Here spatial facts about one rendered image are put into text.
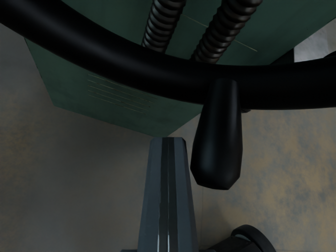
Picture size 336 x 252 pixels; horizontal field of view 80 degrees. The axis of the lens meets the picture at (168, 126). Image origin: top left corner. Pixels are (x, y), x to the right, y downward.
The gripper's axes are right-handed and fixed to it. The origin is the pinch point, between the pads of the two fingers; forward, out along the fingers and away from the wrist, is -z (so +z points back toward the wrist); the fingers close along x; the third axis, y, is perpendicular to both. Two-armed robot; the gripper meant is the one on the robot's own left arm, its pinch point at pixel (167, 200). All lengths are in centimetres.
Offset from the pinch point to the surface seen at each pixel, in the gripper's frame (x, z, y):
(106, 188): -22, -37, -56
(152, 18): -1.2, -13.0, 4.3
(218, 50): 4.3, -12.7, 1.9
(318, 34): 25.6, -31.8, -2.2
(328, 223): 83, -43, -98
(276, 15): 14.2, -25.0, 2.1
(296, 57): 19.2, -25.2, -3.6
